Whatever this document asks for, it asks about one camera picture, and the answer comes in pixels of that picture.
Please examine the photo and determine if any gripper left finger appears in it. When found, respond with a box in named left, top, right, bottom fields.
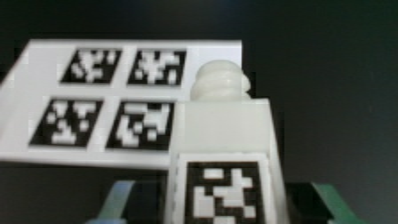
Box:
left=86, top=180, right=136, bottom=224

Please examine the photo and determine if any white marker sheet with tags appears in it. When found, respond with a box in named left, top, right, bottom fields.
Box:
left=0, top=39, right=242, bottom=170

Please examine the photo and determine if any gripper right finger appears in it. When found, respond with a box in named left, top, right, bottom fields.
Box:
left=313, top=183, right=370, bottom=224

